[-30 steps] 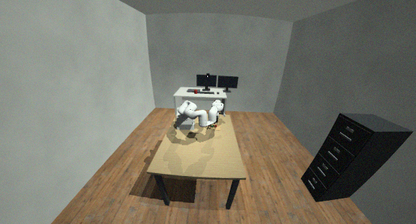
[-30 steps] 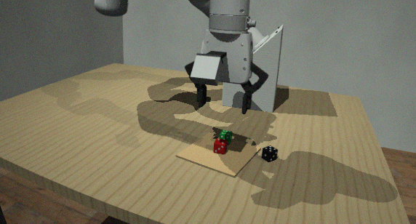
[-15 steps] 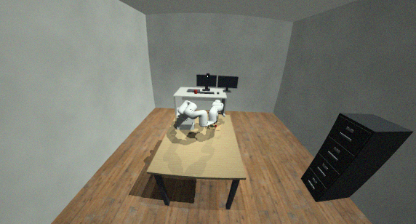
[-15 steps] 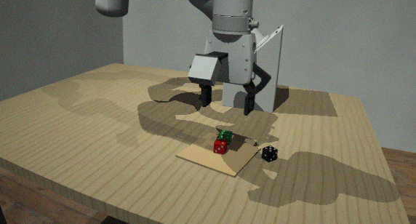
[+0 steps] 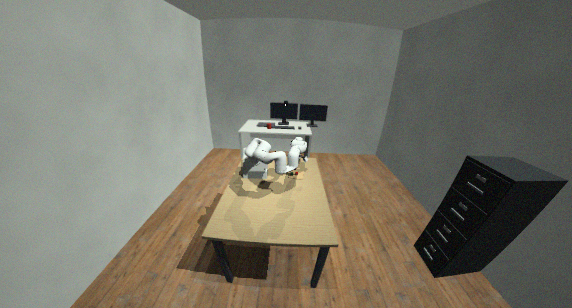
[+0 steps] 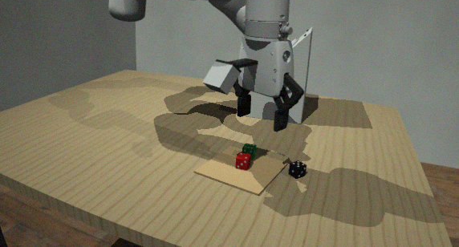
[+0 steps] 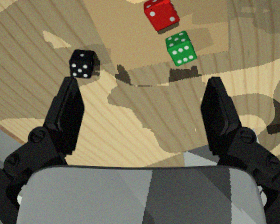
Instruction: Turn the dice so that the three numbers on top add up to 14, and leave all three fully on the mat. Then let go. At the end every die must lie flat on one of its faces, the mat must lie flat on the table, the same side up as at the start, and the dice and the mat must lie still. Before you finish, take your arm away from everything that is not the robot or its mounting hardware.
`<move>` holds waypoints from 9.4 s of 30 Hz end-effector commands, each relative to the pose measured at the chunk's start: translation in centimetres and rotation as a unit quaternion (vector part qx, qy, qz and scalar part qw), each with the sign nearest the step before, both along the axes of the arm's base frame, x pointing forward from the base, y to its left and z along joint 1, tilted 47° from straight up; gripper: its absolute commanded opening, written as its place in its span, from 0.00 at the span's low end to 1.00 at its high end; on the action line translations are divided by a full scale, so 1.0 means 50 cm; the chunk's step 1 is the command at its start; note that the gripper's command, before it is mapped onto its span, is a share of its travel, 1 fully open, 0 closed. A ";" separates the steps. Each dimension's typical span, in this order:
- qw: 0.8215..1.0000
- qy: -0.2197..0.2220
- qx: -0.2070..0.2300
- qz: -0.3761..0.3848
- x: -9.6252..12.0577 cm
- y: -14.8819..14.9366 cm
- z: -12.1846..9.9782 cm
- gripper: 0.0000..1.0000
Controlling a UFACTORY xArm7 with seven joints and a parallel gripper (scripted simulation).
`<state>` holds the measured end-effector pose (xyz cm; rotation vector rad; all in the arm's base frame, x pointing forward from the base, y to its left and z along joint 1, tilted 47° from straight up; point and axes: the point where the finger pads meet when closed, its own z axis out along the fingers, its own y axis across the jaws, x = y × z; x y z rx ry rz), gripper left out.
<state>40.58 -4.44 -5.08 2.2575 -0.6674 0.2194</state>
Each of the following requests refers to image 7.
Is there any dark green die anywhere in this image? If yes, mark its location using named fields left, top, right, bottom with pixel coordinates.
left=165, top=31, right=197, bottom=66

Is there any red die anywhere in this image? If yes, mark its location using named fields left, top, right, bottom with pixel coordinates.
left=144, top=0, right=180, bottom=31

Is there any black die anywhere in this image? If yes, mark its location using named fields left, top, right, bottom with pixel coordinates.
left=69, top=49, right=94, bottom=79

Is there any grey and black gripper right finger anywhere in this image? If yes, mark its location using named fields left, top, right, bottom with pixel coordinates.
left=200, top=76, right=280, bottom=224

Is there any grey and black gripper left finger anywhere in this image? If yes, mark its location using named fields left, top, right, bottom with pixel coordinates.
left=0, top=76, right=85, bottom=224

